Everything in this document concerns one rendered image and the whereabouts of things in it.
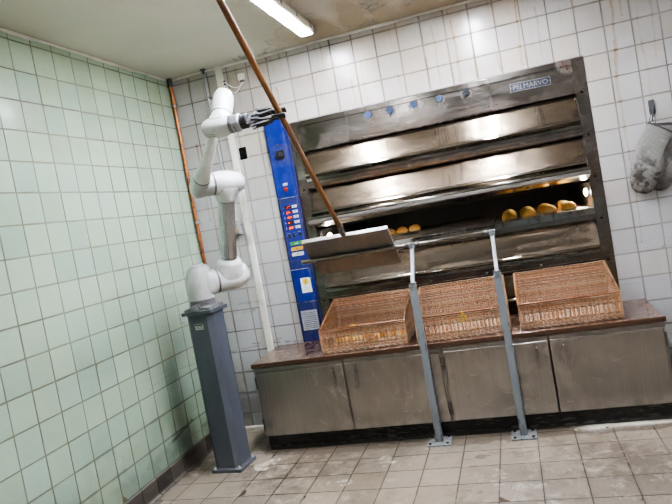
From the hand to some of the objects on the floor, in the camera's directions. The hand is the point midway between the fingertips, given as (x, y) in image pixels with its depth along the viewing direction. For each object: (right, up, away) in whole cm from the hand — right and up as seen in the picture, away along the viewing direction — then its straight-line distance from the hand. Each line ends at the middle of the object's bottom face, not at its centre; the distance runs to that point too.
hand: (279, 113), depth 307 cm
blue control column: (+48, -178, +231) cm, 295 cm away
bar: (+83, -180, +72) cm, 211 cm away
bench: (+105, -175, +88) cm, 222 cm away
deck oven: (+140, -162, +205) cm, 297 cm away
